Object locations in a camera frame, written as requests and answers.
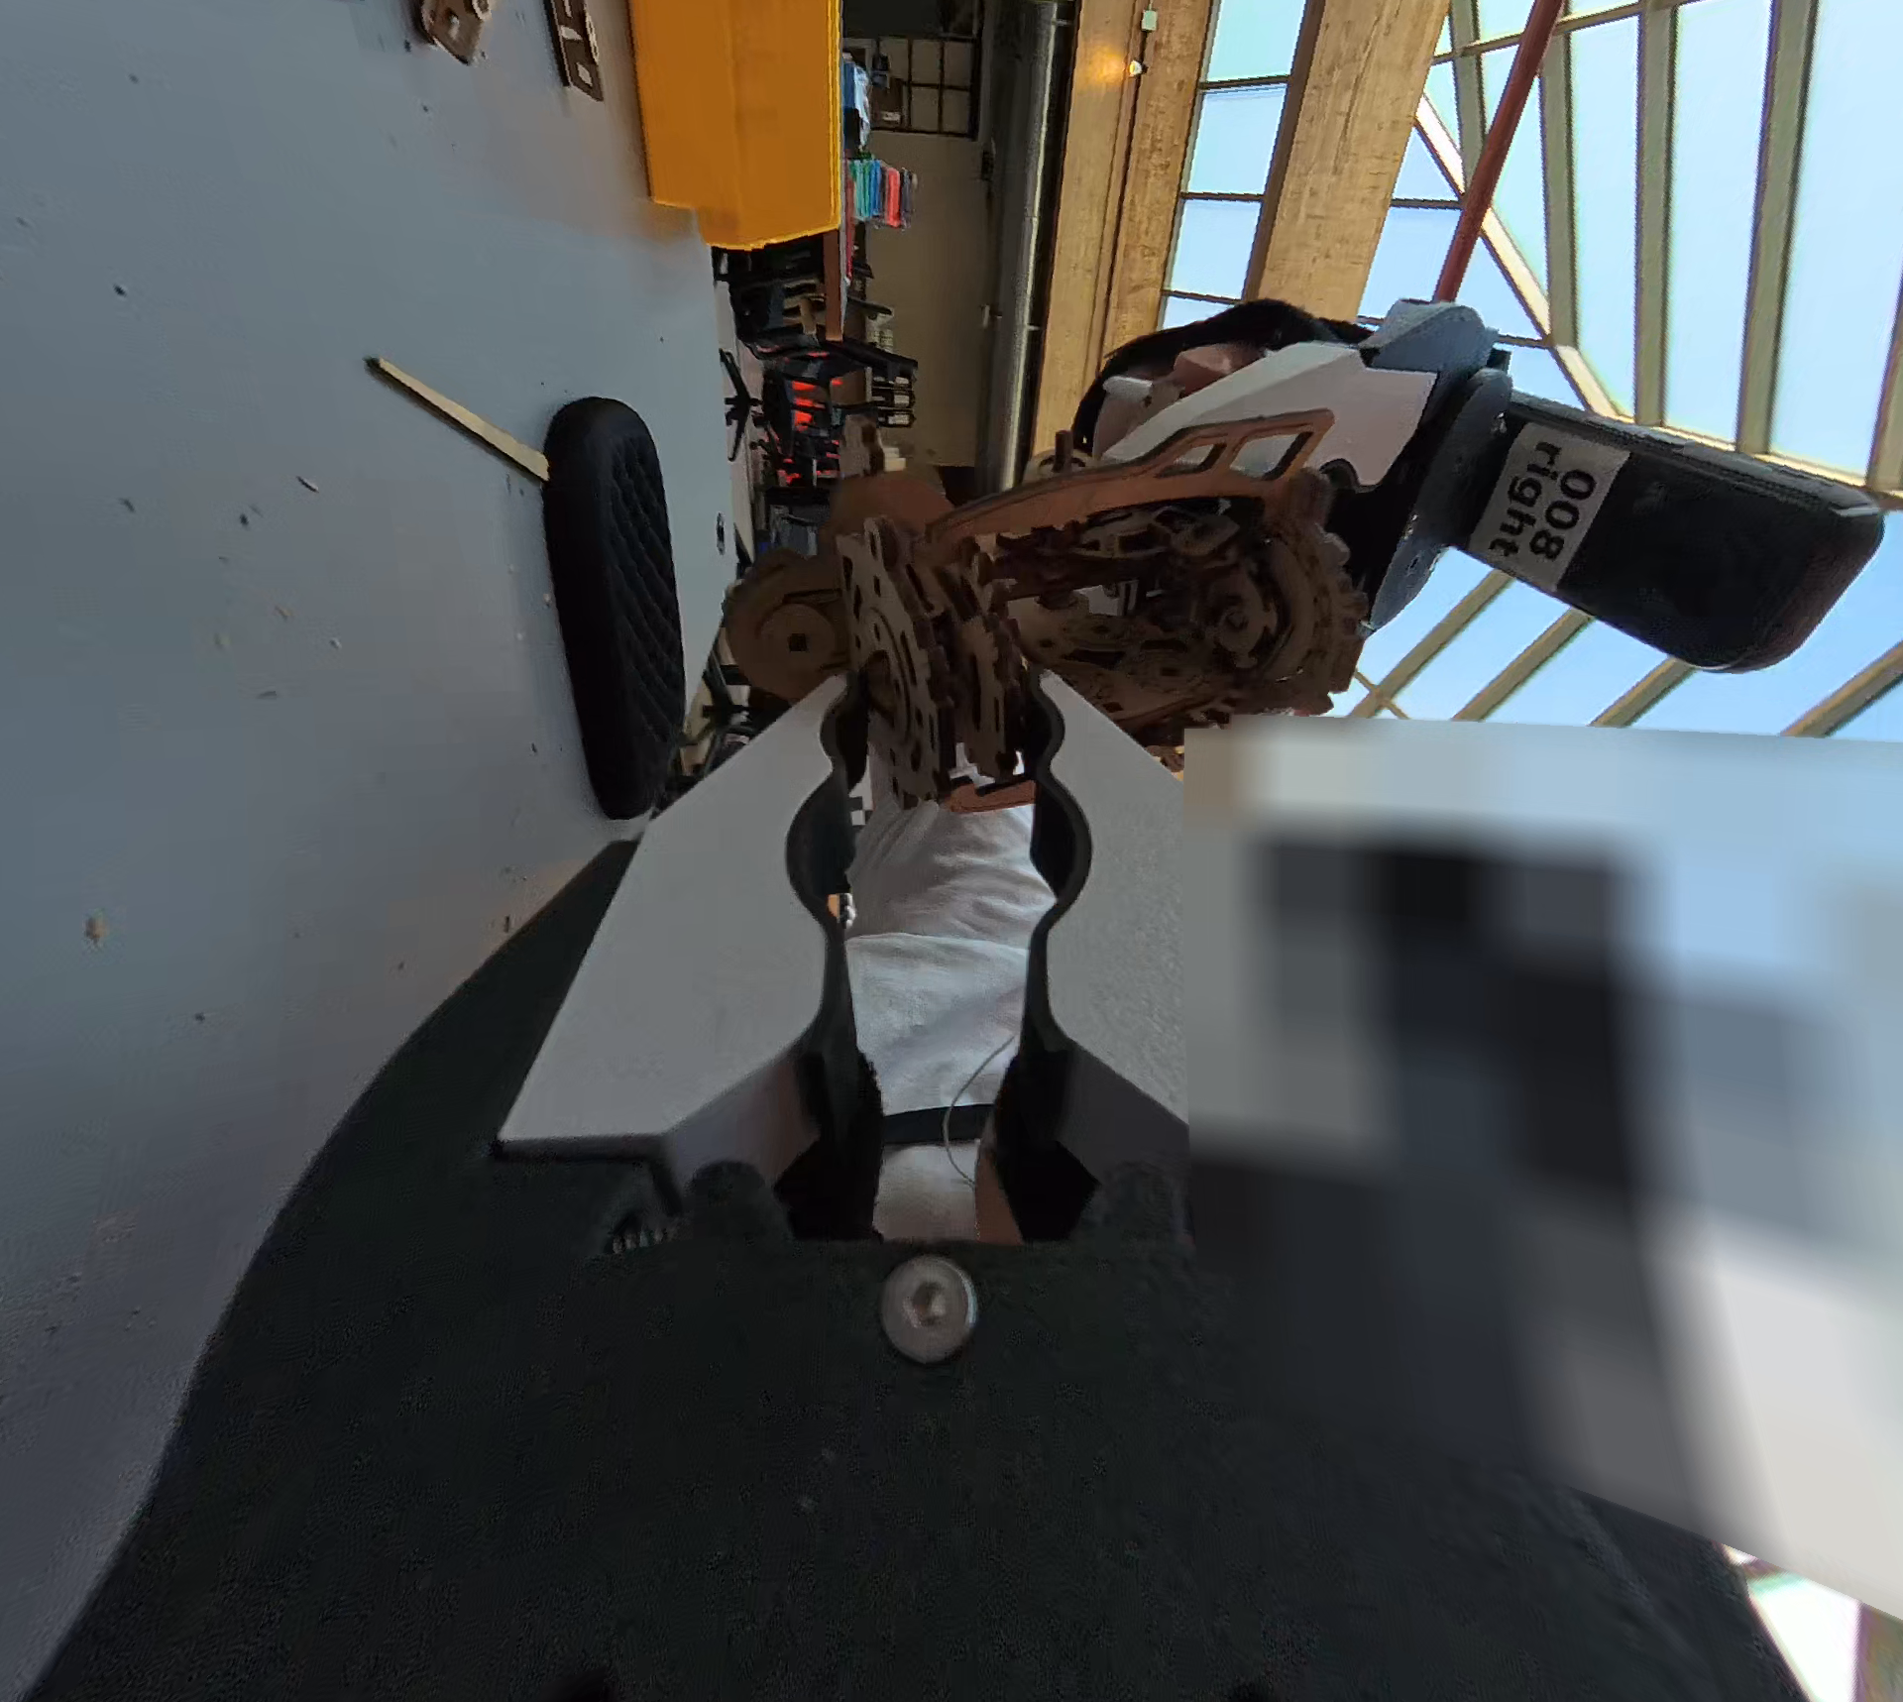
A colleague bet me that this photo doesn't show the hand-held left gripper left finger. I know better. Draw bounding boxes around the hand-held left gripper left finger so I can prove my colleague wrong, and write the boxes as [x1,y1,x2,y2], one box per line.
[498,672,885,1242]

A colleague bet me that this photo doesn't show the red pipe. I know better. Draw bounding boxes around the red pipe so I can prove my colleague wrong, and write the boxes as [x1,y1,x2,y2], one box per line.
[1432,0,1638,305]

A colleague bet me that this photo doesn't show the yellow plastic bin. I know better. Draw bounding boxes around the yellow plastic bin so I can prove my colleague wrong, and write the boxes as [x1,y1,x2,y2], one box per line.
[604,0,844,250]

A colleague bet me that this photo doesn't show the wooden column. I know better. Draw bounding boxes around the wooden column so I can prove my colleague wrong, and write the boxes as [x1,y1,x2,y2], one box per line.
[1031,0,1243,470]

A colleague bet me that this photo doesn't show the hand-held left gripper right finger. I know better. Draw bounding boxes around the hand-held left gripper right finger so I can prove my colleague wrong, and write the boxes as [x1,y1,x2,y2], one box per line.
[977,672,1186,1242]

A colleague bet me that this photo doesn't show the wooden ceiling beam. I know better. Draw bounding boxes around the wooden ceiling beam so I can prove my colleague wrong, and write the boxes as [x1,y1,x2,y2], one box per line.
[1246,0,1505,314]

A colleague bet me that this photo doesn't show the thin wooden stick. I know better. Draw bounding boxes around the thin wooden stick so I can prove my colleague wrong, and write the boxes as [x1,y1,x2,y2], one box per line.
[367,357,553,484]

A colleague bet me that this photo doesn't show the skylight window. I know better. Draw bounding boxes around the skylight window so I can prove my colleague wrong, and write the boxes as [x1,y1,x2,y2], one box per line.
[1159,0,1903,744]

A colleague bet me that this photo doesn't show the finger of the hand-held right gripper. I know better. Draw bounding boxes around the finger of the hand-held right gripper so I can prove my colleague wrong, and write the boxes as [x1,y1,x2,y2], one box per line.
[1106,346,1443,489]

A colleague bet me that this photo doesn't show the wooden mechanical model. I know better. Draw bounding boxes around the wooden mechanical model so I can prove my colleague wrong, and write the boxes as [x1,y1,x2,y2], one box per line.
[928,404,1372,789]

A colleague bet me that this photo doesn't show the metal air duct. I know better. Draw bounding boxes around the metal air duct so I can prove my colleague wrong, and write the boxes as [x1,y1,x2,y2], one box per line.
[972,0,1075,477]

